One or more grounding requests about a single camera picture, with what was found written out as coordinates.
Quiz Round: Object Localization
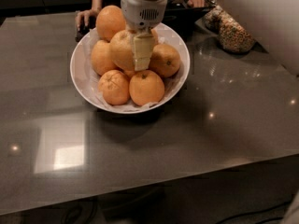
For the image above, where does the top back orange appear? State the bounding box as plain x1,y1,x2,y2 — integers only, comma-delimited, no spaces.
96,6,126,41

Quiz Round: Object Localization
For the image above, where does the person's right hand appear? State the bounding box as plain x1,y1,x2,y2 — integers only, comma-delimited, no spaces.
75,9,99,30

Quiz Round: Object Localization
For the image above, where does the black laptop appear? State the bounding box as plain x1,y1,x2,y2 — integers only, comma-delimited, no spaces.
75,3,212,42

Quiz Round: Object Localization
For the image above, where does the back right orange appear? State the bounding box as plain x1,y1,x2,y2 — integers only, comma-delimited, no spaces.
151,29,159,45

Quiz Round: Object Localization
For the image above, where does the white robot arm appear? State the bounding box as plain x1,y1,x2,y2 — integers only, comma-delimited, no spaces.
136,0,299,224

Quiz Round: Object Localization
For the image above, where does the white paper bowl liner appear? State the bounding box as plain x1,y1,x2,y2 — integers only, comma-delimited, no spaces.
81,20,183,113

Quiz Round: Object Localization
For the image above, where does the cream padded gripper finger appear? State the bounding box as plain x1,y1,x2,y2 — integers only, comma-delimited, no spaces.
131,29,155,71

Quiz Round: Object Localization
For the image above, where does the small hidden orange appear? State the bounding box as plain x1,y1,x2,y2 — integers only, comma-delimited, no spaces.
123,70,135,78

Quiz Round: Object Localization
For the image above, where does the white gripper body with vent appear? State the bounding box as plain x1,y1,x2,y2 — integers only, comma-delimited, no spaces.
121,0,167,30

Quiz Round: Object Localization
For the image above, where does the black floor cable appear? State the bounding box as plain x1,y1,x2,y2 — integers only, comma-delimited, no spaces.
214,201,292,224

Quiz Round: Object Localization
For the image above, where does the large orange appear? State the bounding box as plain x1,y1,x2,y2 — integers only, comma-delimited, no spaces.
109,30,135,71

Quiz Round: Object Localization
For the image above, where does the white ceramic bowl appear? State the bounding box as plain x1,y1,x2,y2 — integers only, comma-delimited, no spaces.
69,16,192,115

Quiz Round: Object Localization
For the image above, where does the front right orange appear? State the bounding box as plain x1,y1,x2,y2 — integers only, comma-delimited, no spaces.
129,70,164,106

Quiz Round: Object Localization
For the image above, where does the person's left hand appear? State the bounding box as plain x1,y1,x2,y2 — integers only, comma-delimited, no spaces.
187,0,205,7

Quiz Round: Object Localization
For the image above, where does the front left orange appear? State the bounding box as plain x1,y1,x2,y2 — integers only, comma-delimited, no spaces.
98,70,130,105

